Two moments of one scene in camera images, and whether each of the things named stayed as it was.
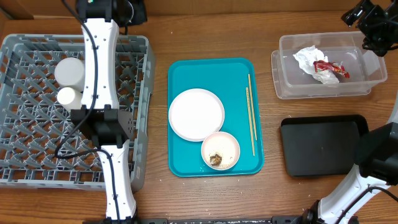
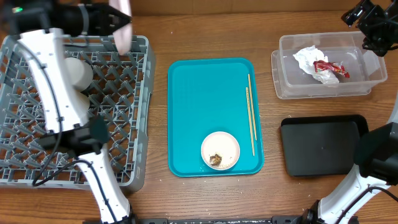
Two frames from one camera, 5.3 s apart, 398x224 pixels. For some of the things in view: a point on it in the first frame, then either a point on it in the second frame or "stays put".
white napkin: (307, 57) stays put
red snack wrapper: (334, 67) stays put
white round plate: (194, 114) → (123, 36)
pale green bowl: (70, 72) stays put
